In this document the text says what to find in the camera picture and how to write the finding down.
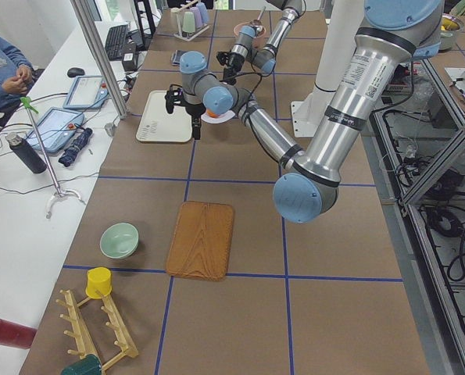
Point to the folded dark blue umbrella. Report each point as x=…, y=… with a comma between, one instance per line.
x=70, y=154

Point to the cream bear print tray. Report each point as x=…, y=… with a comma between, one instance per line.
x=156, y=125

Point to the green cup on rack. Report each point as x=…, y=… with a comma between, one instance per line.
x=188, y=25

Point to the orange mandarin fruit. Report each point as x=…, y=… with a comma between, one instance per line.
x=211, y=114

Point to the red bottle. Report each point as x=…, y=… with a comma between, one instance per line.
x=16, y=335

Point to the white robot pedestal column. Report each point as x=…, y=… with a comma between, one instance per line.
x=339, y=46

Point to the wooden cutting board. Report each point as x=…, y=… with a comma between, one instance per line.
x=201, y=242

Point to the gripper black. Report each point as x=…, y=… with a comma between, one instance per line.
x=194, y=110
x=232, y=61

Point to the yellow cup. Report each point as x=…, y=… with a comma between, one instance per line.
x=99, y=283

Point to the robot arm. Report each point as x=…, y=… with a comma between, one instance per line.
x=264, y=58
x=365, y=42

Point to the seated person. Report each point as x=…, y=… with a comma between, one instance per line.
x=16, y=75

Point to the lilac cup on rack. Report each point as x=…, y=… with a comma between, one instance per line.
x=197, y=16

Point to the black keyboard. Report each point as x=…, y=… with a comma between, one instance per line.
x=115, y=41

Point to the pink bowl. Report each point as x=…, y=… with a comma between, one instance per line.
x=259, y=40

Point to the aluminium frame post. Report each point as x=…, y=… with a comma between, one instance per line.
x=94, y=42

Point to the metal stand with green clip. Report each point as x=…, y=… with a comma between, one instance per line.
x=59, y=194

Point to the white wire cup rack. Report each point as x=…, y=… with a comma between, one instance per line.
x=184, y=35

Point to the black thermos bottle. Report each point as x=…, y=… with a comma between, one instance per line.
x=25, y=153

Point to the folded grey cloth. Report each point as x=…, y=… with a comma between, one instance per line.
x=176, y=57

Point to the dark green cup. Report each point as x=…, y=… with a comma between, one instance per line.
x=89, y=365

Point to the wooden mug rack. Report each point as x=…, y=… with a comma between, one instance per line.
x=97, y=329

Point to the blue cup on rack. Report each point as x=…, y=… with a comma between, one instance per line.
x=203, y=12

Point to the black computer mouse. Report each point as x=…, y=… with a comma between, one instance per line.
x=75, y=72

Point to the metal scoop in bowl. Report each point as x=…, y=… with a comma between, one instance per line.
x=257, y=24

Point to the far teach pendant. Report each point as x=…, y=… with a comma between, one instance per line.
x=86, y=92

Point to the white round plate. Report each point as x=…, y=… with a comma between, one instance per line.
x=222, y=118

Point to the green bowl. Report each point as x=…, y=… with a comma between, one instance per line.
x=119, y=241

